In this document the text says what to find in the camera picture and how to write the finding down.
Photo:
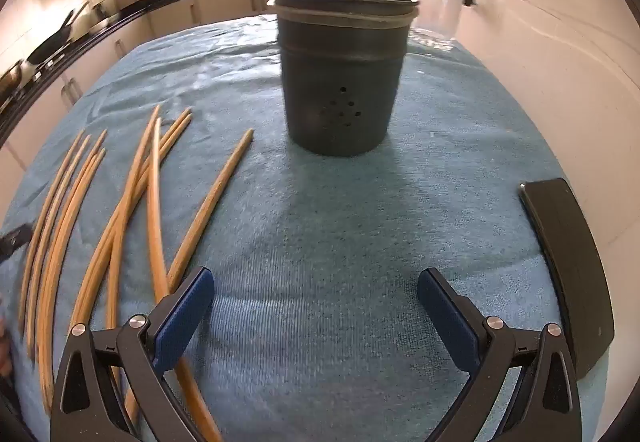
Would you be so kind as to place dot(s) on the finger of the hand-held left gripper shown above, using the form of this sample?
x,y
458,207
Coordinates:
x,y
12,242

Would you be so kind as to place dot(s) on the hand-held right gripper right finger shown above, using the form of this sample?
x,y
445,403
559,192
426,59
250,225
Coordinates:
x,y
447,317

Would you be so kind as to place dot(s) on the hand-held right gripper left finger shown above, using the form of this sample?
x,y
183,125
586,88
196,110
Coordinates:
x,y
182,317

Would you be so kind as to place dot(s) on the bunch of wooden chopsticks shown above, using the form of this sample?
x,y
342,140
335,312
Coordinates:
x,y
154,222

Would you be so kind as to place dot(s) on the dark grey utensil holder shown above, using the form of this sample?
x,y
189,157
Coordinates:
x,y
340,86

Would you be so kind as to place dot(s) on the black smartphone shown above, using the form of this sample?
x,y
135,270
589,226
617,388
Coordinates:
x,y
570,272

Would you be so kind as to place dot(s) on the blue tablecloth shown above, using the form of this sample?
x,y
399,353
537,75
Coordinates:
x,y
325,222

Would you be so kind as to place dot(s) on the black wok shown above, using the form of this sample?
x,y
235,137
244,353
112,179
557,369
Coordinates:
x,y
52,44

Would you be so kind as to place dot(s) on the cream lower kitchen cabinets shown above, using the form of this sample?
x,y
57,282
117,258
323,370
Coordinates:
x,y
225,4

